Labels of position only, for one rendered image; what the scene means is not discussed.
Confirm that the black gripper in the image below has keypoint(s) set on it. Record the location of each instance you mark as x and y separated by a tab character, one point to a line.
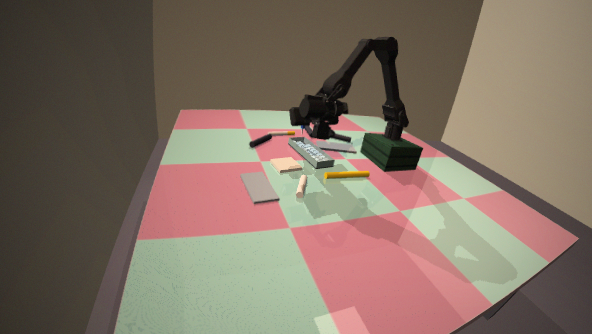
296	119

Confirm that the peach flat square pad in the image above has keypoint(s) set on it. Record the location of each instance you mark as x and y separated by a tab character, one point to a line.
287	164

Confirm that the black keyboard with white keys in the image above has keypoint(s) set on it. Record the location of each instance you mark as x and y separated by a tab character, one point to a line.
311	152

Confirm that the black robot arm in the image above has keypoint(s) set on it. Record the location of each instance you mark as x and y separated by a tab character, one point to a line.
337	86

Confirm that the dark grey cylinder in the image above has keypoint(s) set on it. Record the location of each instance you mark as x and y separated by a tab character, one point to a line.
309	130
260	140
340	137

